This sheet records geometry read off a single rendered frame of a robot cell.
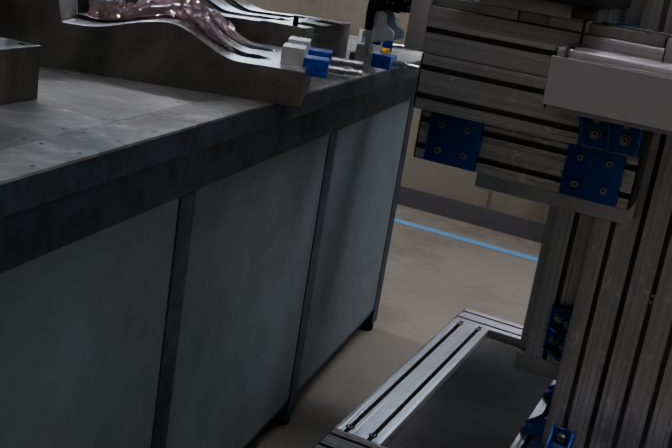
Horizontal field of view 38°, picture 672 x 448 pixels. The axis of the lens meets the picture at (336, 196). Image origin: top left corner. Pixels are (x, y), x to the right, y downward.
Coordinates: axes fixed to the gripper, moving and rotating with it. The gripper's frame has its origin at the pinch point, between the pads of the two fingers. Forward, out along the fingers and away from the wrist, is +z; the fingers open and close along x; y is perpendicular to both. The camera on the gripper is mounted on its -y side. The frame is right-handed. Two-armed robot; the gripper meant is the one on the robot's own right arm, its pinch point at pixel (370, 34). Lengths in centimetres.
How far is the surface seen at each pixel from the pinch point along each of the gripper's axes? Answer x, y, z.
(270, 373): -48, -18, 66
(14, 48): -103, -62, -2
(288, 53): -74, -26, -2
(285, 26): -48, -24, -4
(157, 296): -95, -41, 32
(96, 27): -75, -55, -2
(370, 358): 5, 15, 85
